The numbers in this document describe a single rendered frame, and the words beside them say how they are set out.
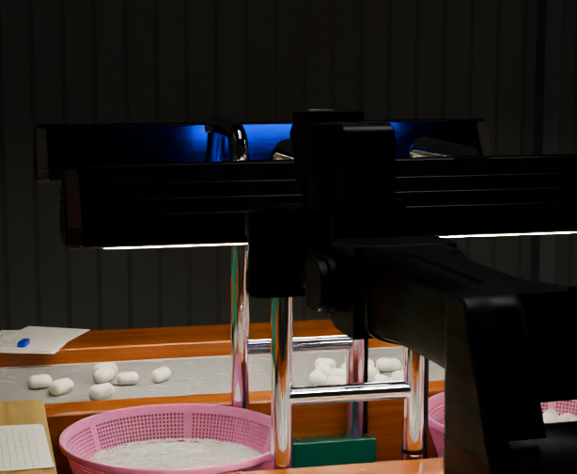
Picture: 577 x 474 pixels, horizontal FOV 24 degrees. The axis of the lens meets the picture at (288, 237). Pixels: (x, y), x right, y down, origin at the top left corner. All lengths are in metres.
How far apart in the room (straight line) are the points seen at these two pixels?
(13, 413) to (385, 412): 0.48
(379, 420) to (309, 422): 0.09
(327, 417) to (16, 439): 0.43
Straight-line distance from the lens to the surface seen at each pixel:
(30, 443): 1.56
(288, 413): 1.49
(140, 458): 1.63
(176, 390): 1.92
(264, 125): 1.84
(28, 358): 2.07
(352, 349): 1.75
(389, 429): 1.82
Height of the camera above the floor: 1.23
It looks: 8 degrees down
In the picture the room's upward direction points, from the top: straight up
